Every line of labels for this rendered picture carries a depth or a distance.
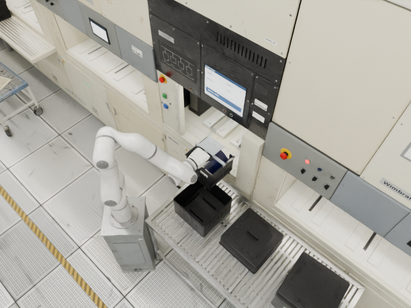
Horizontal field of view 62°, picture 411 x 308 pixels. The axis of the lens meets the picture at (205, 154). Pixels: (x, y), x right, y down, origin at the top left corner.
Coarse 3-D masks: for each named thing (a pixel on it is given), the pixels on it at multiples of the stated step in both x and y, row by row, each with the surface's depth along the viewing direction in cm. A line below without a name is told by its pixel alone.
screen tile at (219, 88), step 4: (208, 72) 187; (208, 76) 189; (212, 76) 186; (216, 76) 184; (208, 80) 191; (216, 80) 186; (208, 84) 194; (212, 84) 191; (220, 84) 186; (212, 88) 193; (216, 88) 190; (220, 88) 188; (220, 92) 190
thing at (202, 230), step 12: (180, 192) 223; (192, 192) 238; (204, 192) 242; (216, 192) 234; (180, 204) 234; (192, 204) 236; (204, 204) 236; (216, 204) 236; (228, 204) 220; (180, 216) 230; (192, 216) 213; (204, 216) 231; (216, 216) 216; (204, 228) 212
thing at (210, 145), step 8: (208, 136) 207; (200, 144) 203; (208, 144) 203; (216, 144) 204; (208, 152) 200; (216, 152) 200; (216, 160) 207; (232, 160) 214; (200, 168) 207; (224, 168) 212; (200, 176) 214; (208, 176) 206; (216, 176) 208; (224, 176) 220; (208, 184) 213; (216, 184) 217
